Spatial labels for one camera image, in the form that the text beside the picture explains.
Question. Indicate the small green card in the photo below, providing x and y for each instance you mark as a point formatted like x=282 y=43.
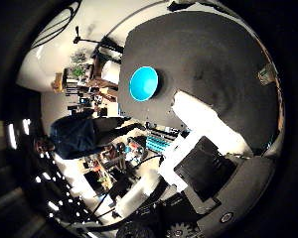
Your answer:
x=266 y=74

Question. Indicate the wooden shelf with clutter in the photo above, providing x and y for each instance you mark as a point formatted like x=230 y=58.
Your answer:
x=99 y=82

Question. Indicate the green potted plant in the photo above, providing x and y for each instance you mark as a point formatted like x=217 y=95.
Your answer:
x=78 y=67

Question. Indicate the teal parts rack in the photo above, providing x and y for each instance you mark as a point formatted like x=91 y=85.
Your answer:
x=157 y=143

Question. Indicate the person in dark clothes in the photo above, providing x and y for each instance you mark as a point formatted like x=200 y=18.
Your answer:
x=79 y=135

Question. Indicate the black tripod stand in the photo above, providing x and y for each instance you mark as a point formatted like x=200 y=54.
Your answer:
x=89 y=41

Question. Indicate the white cylinder bin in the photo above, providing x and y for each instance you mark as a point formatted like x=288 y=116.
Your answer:
x=111 y=71

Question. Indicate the blue bowl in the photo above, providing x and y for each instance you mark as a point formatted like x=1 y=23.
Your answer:
x=143 y=84

